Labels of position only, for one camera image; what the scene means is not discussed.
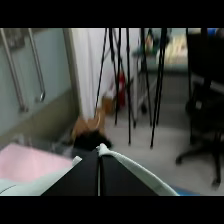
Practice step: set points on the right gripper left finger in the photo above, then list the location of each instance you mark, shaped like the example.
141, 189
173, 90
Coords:
83, 178

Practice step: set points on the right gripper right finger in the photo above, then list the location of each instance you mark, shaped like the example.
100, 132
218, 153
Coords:
120, 180

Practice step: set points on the pale green garment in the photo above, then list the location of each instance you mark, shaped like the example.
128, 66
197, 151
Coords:
141, 170

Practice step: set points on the red fire extinguisher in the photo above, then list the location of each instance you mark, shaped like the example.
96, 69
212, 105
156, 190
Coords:
122, 90

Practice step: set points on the black tripod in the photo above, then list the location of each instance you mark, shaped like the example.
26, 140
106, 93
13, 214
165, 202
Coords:
128, 83

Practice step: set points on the black office chair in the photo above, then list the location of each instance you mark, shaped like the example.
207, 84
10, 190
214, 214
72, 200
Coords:
206, 100

